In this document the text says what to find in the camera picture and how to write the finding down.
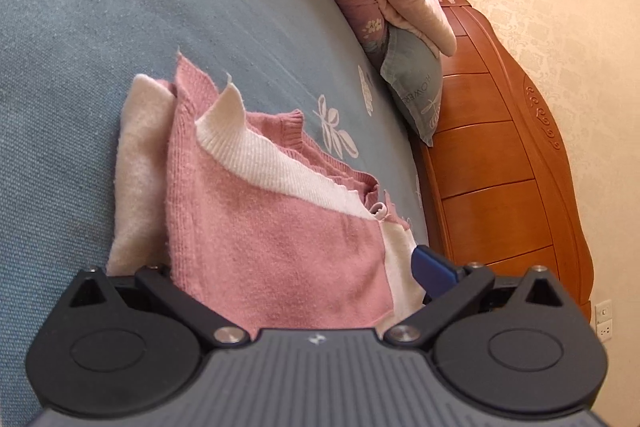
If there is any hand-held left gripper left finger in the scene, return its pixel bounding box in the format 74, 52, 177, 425
70, 263, 251, 349

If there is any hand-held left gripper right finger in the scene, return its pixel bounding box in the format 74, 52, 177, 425
384, 244, 571, 348

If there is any pink and white knit sweater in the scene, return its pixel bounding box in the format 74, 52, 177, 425
106, 48, 431, 340

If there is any wooden bed headboard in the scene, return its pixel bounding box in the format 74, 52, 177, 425
410, 0, 593, 323

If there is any grey-green printed pillow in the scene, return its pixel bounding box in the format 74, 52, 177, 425
379, 26, 443, 148

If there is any white wall socket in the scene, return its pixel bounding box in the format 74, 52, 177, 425
595, 299, 614, 343

